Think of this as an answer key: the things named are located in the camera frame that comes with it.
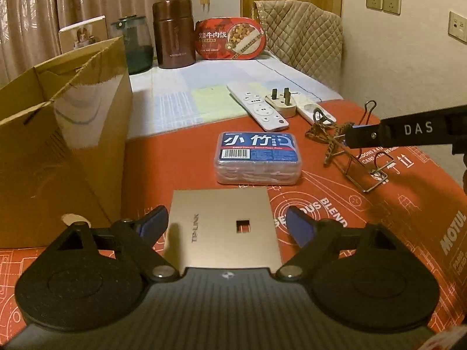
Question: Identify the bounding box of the double beige wall socket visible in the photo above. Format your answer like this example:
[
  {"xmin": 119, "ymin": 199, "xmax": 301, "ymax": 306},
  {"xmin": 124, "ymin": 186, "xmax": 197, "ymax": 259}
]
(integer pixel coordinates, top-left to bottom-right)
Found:
[{"xmin": 366, "ymin": 0, "xmax": 402, "ymax": 14}]

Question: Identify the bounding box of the beige plug adapter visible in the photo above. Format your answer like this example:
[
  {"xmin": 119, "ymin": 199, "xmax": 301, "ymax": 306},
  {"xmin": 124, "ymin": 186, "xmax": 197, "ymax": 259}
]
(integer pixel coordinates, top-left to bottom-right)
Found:
[{"xmin": 264, "ymin": 87, "xmax": 300, "ymax": 119}]

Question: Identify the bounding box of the short white remote control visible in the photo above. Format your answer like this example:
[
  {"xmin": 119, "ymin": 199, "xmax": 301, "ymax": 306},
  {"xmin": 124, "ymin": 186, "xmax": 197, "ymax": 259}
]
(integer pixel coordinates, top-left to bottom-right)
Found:
[{"xmin": 295, "ymin": 98, "xmax": 337, "ymax": 125}]

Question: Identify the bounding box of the leopard print hair clip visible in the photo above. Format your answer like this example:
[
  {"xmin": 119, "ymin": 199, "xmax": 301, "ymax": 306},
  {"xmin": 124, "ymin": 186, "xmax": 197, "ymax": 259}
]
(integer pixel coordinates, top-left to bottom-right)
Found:
[{"xmin": 306, "ymin": 111, "xmax": 356, "ymax": 166}]

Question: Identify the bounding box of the single beige wall socket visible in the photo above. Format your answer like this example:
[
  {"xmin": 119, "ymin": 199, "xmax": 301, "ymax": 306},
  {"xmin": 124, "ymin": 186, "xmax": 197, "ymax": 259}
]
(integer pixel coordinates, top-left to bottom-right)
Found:
[{"xmin": 448, "ymin": 11, "xmax": 467, "ymax": 43}]

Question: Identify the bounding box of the gold square router panel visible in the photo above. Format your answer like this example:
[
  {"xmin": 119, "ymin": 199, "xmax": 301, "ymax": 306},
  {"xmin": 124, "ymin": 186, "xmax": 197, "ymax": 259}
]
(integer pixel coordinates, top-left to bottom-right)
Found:
[{"xmin": 162, "ymin": 188, "xmax": 283, "ymax": 274}]

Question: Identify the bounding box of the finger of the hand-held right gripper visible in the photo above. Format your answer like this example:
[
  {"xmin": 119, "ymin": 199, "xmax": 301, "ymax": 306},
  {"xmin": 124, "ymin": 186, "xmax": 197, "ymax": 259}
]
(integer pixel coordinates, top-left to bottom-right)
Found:
[{"xmin": 345, "ymin": 105, "xmax": 467, "ymax": 154}]

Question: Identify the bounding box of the clear floss box blue label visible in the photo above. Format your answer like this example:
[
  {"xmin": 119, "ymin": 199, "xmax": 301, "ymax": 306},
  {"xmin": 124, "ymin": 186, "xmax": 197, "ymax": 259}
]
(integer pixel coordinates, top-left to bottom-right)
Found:
[{"xmin": 212, "ymin": 131, "xmax": 305, "ymax": 186}]

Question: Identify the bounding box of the brown thermos jar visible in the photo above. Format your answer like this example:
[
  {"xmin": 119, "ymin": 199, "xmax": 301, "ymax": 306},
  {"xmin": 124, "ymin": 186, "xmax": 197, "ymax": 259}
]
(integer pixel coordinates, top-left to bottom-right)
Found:
[{"xmin": 152, "ymin": 1, "xmax": 196, "ymax": 69}]

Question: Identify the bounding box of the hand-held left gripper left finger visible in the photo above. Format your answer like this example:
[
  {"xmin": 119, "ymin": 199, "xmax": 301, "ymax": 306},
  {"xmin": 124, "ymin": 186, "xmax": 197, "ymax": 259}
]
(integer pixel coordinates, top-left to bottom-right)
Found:
[{"xmin": 55, "ymin": 205, "xmax": 180, "ymax": 282}]

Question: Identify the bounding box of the long white remote control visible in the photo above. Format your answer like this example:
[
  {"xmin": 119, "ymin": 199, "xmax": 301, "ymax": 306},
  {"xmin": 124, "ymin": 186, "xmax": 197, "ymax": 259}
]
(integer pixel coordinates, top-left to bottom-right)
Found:
[{"xmin": 226, "ymin": 82, "xmax": 289, "ymax": 132}]

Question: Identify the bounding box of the beige quilted chair cover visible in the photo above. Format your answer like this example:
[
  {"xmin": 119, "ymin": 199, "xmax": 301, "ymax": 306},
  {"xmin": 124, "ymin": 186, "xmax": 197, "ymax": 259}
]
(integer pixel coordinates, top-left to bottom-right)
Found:
[{"xmin": 253, "ymin": 0, "xmax": 344, "ymax": 93}]

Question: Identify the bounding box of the large wire binder clip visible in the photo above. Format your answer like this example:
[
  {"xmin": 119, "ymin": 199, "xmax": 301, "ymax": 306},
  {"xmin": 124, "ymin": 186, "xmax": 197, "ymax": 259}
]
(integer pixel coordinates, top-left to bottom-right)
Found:
[{"xmin": 341, "ymin": 100, "xmax": 400, "ymax": 193}]

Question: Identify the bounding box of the white photo box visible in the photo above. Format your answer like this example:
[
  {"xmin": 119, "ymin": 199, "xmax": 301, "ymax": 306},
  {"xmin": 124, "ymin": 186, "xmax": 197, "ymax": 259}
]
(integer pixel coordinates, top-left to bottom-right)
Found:
[{"xmin": 58, "ymin": 15, "xmax": 109, "ymax": 53}]

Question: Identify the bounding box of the brown cardboard box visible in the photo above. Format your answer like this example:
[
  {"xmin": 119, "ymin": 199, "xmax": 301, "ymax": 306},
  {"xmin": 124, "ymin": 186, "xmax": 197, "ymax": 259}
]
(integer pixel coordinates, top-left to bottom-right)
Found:
[{"xmin": 0, "ymin": 36, "xmax": 134, "ymax": 249}]

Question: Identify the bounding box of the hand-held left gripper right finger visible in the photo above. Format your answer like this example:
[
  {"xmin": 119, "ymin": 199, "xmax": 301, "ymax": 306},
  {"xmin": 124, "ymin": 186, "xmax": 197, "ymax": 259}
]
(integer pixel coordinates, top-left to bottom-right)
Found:
[{"xmin": 274, "ymin": 206, "xmax": 402, "ymax": 282}]

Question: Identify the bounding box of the green glass jar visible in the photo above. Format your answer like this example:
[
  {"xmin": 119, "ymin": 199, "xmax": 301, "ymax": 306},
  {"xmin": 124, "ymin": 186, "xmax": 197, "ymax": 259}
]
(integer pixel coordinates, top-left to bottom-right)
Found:
[{"xmin": 110, "ymin": 15, "xmax": 153, "ymax": 75}]

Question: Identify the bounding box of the red oval food box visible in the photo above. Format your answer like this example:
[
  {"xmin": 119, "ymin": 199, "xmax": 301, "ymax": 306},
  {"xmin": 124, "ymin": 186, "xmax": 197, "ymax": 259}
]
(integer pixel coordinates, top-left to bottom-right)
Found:
[{"xmin": 194, "ymin": 16, "xmax": 266, "ymax": 61}]

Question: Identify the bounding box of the red printed mat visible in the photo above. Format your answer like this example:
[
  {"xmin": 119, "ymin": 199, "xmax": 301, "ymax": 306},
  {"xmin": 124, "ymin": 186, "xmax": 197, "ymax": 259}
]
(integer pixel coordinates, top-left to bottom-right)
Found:
[{"xmin": 0, "ymin": 98, "xmax": 467, "ymax": 340}]

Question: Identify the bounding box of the pale patchwork cloth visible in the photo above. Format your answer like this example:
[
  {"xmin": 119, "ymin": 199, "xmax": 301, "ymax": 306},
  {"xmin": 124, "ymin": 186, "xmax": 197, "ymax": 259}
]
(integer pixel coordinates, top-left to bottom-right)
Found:
[{"xmin": 126, "ymin": 53, "xmax": 344, "ymax": 140}]

